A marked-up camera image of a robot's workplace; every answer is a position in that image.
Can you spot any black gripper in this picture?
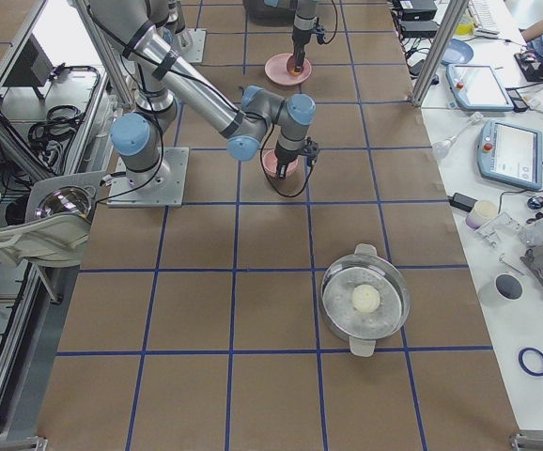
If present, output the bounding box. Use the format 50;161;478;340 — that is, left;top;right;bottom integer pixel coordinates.
291;17;326;69
274;136;320;179

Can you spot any aluminium frame post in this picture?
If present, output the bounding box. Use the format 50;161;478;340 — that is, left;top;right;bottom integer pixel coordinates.
410;0;468;107

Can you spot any white cup dark inside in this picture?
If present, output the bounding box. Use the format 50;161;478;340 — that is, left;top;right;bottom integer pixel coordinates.
478;272;523;307

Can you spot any near teach pendant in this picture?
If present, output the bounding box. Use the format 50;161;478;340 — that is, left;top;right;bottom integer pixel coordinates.
476;119;543;192

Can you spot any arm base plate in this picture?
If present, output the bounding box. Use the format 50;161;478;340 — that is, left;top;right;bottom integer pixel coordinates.
106;147;190;208
173;28;207;64

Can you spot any white steamed bun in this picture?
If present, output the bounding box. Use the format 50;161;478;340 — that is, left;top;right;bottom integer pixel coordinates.
350;284;380;313

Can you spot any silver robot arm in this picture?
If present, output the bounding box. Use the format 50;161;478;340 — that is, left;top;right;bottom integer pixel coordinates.
263;0;326;75
88;1;319;179

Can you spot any steel steamer pot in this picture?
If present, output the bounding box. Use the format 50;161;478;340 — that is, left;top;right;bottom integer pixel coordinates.
321;243;411;357

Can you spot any blue plate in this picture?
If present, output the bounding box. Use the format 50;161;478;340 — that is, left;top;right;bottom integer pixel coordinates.
441;39;474;66

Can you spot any black power adapter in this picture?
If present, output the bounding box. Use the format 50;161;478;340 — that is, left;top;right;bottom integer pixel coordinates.
448;193;477;212

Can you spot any glass pot lid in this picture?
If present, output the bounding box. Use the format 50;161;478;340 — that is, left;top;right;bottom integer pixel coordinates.
34;186;92;219

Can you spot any teach pendant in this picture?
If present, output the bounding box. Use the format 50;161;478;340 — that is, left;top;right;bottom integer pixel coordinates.
476;119;543;192
445;64;514;112

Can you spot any purple white cup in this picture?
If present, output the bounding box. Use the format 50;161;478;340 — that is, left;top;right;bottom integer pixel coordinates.
465;200;498;229

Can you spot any yellow tape roll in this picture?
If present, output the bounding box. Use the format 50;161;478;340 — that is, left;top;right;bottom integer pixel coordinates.
454;11;474;37

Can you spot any blue tape ring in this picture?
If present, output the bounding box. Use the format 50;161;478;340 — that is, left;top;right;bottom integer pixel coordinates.
518;347;543;377

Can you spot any pink plate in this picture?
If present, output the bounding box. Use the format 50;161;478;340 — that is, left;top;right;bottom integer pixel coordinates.
264;53;313;86

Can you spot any pink bowl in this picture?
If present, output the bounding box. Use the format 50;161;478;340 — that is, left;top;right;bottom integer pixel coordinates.
261;149;301;179

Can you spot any light bulb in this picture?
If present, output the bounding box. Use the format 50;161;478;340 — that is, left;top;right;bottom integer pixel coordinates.
432;112;484;161

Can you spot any far teach pendant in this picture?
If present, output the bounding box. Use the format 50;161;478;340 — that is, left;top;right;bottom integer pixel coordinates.
445;64;514;112

